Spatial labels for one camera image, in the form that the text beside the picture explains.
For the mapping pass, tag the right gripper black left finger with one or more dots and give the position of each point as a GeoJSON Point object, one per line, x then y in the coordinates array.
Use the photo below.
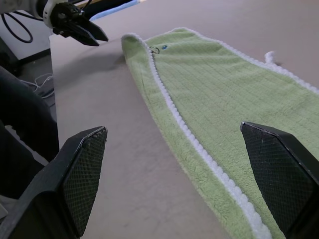
{"type": "Point", "coordinates": [49, 194]}

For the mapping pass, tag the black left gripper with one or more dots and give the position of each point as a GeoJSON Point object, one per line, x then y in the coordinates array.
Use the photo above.
{"type": "Point", "coordinates": [63, 17]}

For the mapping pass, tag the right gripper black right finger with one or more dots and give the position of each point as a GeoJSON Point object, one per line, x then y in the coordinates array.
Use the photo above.
{"type": "Point", "coordinates": [286, 179]}

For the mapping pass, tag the pale green cloth object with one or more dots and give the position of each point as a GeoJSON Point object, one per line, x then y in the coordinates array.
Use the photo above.
{"type": "Point", "coordinates": [211, 87]}

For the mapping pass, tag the white cabinet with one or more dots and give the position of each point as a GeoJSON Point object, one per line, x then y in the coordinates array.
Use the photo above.
{"type": "Point", "coordinates": [37, 30]}

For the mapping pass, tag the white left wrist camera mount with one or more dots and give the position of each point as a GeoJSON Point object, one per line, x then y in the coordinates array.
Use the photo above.
{"type": "Point", "coordinates": [47, 15]}

